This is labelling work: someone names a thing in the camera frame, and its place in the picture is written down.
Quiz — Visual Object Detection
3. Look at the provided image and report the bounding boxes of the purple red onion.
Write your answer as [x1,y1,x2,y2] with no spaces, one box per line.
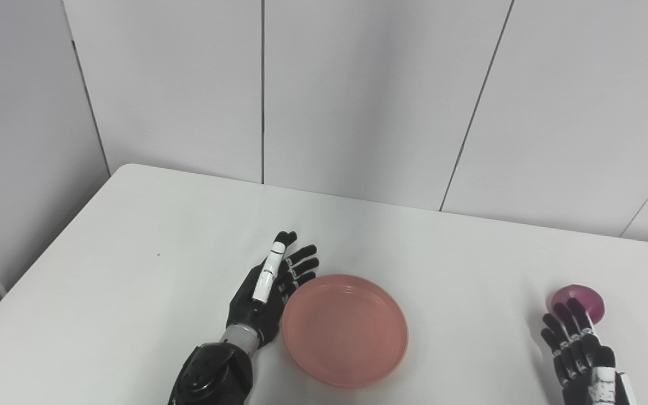
[551,284,605,326]

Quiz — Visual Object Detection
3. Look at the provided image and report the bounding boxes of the pink round plate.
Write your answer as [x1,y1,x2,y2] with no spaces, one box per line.
[281,274,409,389]

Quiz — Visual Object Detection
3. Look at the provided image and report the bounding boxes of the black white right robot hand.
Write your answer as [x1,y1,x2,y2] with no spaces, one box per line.
[540,298,637,405]

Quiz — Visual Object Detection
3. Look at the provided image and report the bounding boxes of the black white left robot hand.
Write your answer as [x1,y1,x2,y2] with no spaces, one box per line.
[226,231,320,349]

